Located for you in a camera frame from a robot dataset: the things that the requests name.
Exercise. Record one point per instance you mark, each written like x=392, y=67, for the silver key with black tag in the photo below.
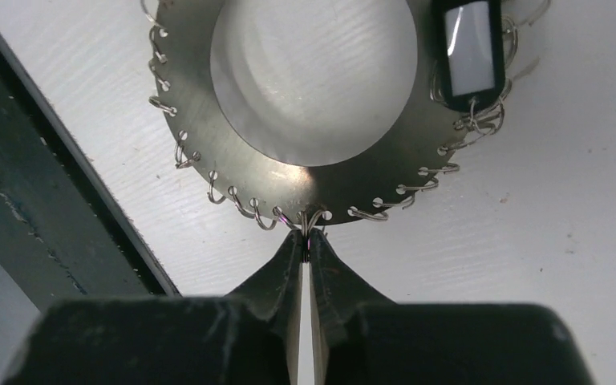
x=469, y=73

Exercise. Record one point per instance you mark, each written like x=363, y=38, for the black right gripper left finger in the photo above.
x=273, y=295

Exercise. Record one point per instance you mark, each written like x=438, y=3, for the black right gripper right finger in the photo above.
x=337, y=295

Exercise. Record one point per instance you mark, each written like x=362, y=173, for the metal disc keyring with rings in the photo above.
x=307, y=113

